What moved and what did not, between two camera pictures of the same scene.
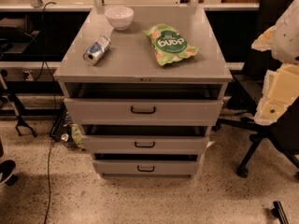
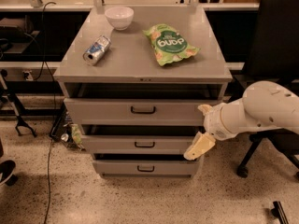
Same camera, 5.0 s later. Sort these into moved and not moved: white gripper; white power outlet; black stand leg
Moved: white gripper
Not moved: black stand leg; white power outlet
